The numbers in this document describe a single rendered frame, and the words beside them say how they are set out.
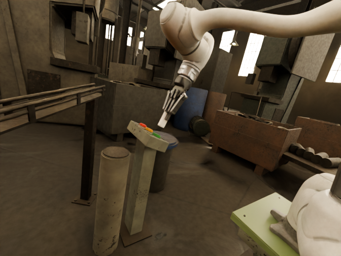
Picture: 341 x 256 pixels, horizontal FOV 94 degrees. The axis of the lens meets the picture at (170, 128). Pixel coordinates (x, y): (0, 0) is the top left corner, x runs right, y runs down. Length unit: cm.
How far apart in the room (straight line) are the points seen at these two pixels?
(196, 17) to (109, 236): 96
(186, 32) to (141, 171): 62
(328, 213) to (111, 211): 72
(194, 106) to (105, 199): 268
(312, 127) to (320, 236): 317
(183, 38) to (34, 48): 226
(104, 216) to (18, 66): 224
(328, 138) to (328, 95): 837
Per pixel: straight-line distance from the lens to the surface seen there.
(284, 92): 525
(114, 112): 204
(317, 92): 1203
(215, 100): 356
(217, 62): 475
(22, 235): 118
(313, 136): 364
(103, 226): 89
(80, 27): 241
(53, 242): 111
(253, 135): 223
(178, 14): 63
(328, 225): 53
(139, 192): 89
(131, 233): 108
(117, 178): 73
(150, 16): 390
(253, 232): 77
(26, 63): 272
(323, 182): 72
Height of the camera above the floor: 83
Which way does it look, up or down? 15 degrees down
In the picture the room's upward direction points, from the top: 11 degrees clockwise
